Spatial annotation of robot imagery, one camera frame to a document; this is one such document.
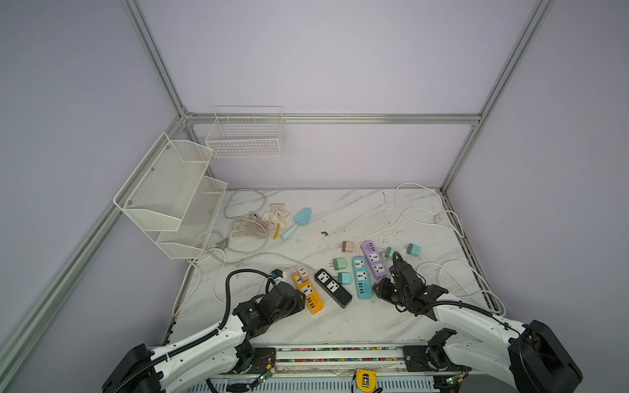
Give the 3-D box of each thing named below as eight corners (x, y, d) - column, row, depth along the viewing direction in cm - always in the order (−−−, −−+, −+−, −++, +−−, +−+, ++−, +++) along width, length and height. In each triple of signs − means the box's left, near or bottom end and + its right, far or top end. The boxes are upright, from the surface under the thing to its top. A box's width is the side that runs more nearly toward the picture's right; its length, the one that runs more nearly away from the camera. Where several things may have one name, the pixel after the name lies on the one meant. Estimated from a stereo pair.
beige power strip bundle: (232, 237, 105) (230, 234, 103) (241, 206, 117) (240, 203, 115) (287, 237, 105) (286, 234, 103) (290, 206, 117) (290, 203, 115)
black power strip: (341, 310, 85) (342, 308, 83) (312, 276, 93) (312, 273, 91) (353, 300, 87) (354, 297, 85) (324, 267, 96) (324, 264, 93)
